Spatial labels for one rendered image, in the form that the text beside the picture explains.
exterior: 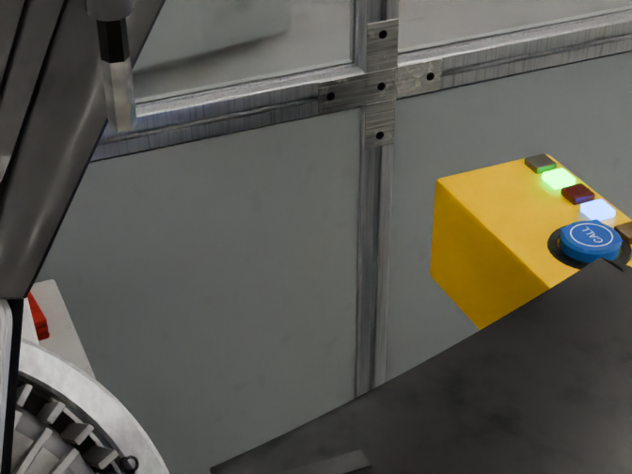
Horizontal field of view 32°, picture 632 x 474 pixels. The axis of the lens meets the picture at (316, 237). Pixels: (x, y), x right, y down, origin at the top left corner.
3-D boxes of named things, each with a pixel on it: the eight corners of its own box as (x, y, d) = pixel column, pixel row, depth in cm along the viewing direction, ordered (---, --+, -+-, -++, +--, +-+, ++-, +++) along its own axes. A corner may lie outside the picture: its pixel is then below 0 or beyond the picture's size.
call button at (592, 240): (546, 245, 75) (549, 224, 74) (595, 232, 77) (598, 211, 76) (580, 276, 72) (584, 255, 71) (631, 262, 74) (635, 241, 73)
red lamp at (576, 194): (560, 194, 80) (560, 187, 80) (580, 189, 81) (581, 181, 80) (574, 206, 79) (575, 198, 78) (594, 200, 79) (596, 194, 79)
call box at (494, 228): (426, 290, 88) (433, 174, 82) (533, 260, 91) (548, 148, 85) (538, 417, 76) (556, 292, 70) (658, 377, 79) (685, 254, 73)
